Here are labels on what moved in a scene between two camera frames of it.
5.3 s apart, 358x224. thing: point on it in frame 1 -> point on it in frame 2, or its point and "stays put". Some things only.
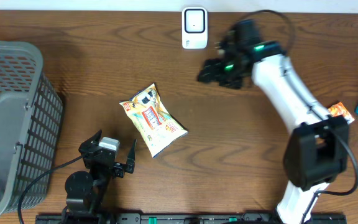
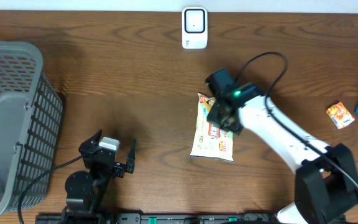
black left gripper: (119, 169) stays put
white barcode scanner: (194, 28) stays put
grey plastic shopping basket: (21, 118) stays put
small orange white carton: (339, 109) stays put
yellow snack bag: (160, 129) -> (211, 140)
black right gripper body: (230, 73) -> (216, 115)
